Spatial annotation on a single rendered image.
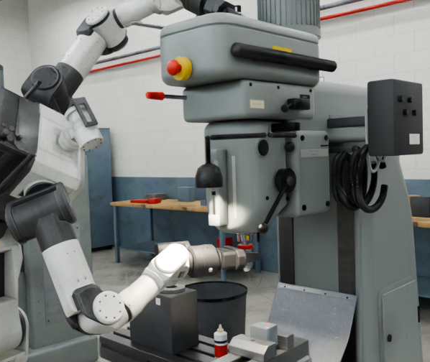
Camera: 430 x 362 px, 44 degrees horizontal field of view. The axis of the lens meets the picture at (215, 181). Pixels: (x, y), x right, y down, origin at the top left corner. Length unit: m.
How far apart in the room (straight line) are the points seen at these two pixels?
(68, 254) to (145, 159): 7.21
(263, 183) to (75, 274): 0.55
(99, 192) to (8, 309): 7.17
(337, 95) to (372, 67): 4.31
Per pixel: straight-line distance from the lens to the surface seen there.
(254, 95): 1.43
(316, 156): 1.66
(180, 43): 1.44
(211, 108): 1.47
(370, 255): 1.84
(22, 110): 1.51
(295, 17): 1.72
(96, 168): 8.85
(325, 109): 1.73
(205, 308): 3.46
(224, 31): 1.37
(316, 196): 1.66
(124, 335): 2.02
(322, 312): 1.89
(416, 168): 5.85
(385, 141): 1.54
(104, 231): 8.99
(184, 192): 7.39
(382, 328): 1.93
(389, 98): 1.54
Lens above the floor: 1.54
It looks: 3 degrees down
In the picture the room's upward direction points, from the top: 2 degrees counter-clockwise
